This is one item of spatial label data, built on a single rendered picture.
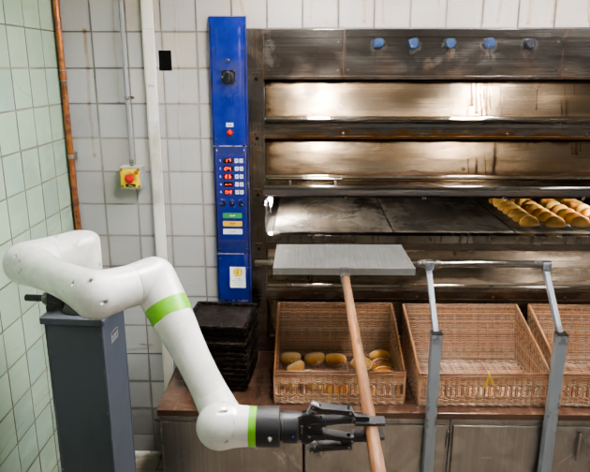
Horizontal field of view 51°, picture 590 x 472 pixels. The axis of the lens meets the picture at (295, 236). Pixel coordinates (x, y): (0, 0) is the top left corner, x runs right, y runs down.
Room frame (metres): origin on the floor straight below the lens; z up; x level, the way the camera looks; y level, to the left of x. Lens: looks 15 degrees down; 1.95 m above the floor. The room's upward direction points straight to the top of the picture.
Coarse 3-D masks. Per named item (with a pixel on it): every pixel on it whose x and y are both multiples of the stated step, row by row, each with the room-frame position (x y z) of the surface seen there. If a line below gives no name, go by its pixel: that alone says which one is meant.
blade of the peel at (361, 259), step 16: (288, 256) 2.47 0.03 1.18; (304, 256) 2.47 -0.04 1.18; (320, 256) 2.46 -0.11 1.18; (336, 256) 2.46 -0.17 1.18; (352, 256) 2.46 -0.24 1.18; (368, 256) 2.46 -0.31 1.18; (384, 256) 2.46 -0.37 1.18; (400, 256) 2.46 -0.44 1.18; (288, 272) 2.26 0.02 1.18; (304, 272) 2.26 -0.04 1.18; (320, 272) 2.26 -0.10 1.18; (336, 272) 2.26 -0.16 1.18; (352, 272) 2.26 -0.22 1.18; (368, 272) 2.26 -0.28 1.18; (384, 272) 2.26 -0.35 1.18; (400, 272) 2.26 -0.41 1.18
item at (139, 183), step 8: (120, 168) 2.74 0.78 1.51; (128, 168) 2.74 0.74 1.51; (136, 168) 2.74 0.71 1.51; (120, 176) 2.74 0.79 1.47; (136, 176) 2.74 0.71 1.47; (144, 176) 2.80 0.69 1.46; (120, 184) 2.74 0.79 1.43; (128, 184) 2.74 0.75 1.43; (136, 184) 2.74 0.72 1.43; (144, 184) 2.79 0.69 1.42
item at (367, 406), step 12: (348, 288) 2.04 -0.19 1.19; (348, 300) 1.95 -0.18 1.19; (348, 312) 1.86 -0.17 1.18; (348, 324) 1.79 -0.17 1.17; (360, 336) 1.69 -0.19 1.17; (360, 348) 1.61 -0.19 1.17; (360, 360) 1.54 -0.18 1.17; (360, 372) 1.48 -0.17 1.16; (360, 384) 1.43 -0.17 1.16; (360, 396) 1.38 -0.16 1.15; (372, 408) 1.31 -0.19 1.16; (372, 432) 1.22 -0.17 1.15; (372, 444) 1.18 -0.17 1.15; (372, 456) 1.14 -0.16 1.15; (372, 468) 1.11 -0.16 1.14; (384, 468) 1.10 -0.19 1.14
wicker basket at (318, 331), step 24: (288, 312) 2.76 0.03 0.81; (312, 312) 2.75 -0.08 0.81; (336, 312) 2.75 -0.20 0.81; (384, 312) 2.75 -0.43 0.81; (288, 336) 2.72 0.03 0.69; (312, 336) 2.72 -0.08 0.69; (336, 336) 2.72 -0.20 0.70; (384, 336) 2.72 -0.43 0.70; (336, 384) 2.30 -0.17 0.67; (384, 384) 2.30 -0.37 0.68
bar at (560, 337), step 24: (264, 264) 2.43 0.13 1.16; (432, 264) 2.40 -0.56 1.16; (456, 264) 2.41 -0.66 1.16; (480, 264) 2.41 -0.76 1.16; (504, 264) 2.40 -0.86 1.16; (528, 264) 2.40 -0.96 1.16; (552, 264) 2.40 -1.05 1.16; (432, 288) 2.34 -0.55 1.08; (552, 288) 2.34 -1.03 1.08; (432, 312) 2.27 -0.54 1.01; (552, 312) 2.28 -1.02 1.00; (432, 336) 2.19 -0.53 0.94; (432, 360) 2.19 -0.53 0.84; (552, 360) 2.20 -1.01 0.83; (432, 384) 2.19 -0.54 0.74; (552, 384) 2.18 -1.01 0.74; (432, 408) 2.18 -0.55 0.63; (552, 408) 2.17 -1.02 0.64; (432, 432) 2.18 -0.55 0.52; (552, 432) 2.17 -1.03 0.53; (432, 456) 2.18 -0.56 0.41; (552, 456) 2.17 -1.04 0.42
